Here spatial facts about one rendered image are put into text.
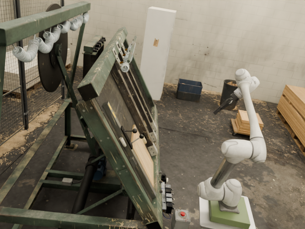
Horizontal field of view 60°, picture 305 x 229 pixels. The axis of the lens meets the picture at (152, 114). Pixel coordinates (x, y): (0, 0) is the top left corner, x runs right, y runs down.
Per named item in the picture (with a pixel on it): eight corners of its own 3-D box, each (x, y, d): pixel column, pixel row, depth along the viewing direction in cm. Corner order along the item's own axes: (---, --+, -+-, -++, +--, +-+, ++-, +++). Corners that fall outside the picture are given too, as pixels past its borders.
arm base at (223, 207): (233, 196, 254) (235, 191, 252) (239, 214, 234) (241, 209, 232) (215, 193, 254) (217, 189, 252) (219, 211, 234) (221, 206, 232)
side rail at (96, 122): (145, 224, 205) (157, 220, 203) (75, 105, 159) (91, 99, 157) (145, 218, 210) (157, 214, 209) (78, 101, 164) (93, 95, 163)
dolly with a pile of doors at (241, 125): (258, 141, 530) (264, 124, 512) (232, 136, 533) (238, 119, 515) (252, 127, 584) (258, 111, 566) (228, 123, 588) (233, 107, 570)
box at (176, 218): (186, 237, 212) (190, 221, 204) (171, 236, 211) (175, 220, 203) (184, 225, 223) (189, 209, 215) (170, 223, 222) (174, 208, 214)
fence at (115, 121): (151, 198, 226) (156, 197, 226) (102, 106, 187) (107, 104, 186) (151, 194, 231) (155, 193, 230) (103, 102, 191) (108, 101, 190)
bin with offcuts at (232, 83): (238, 112, 651) (246, 88, 622) (218, 108, 654) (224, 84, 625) (235, 104, 697) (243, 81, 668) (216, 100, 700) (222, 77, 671)
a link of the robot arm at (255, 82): (240, 90, 227) (235, 82, 217) (255, 78, 223) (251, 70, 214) (248, 98, 220) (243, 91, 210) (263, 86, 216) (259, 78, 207)
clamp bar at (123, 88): (151, 157, 279) (172, 150, 275) (101, 54, 230) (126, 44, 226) (151, 151, 288) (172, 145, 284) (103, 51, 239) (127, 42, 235)
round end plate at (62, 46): (46, 107, 225) (42, 8, 190) (39, 106, 225) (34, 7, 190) (71, 77, 297) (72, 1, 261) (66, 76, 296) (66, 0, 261)
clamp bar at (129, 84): (151, 143, 304) (170, 136, 300) (106, 47, 255) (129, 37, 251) (151, 138, 313) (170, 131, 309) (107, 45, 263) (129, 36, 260)
